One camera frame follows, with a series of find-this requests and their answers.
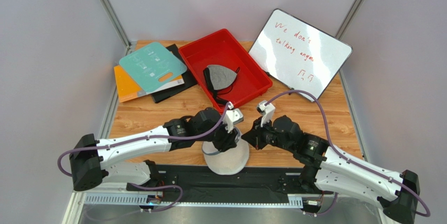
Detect white mesh laundry bag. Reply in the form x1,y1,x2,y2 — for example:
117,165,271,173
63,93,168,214
201,128,250,175

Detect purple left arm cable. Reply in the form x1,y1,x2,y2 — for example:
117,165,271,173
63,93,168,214
57,102,234,177

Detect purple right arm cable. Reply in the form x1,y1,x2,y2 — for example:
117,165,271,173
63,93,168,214
264,89,431,217

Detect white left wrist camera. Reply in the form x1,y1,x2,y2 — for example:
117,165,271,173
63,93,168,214
222,102,244,133

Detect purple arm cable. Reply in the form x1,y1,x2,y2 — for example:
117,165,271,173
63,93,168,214
57,102,234,177
264,89,431,217

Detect grey black bra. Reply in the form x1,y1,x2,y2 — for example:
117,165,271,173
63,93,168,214
203,65,240,105

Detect orange folder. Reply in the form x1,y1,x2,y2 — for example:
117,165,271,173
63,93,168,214
114,65,185,103

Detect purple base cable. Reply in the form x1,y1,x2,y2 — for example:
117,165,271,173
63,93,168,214
129,183,184,214

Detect red plastic tray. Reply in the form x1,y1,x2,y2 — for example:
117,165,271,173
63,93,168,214
179,29,272,112

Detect black folder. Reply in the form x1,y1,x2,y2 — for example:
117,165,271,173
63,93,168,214
151,44,197,103

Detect white whiteboard with writing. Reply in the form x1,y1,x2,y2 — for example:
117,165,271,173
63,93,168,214
249,8,353,100

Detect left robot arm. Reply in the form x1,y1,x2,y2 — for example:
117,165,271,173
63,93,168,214
67,108,243,191

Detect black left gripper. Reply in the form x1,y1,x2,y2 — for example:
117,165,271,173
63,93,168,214
196,117,238,152

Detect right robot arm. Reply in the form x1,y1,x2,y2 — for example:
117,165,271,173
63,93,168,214
242,115,420,223

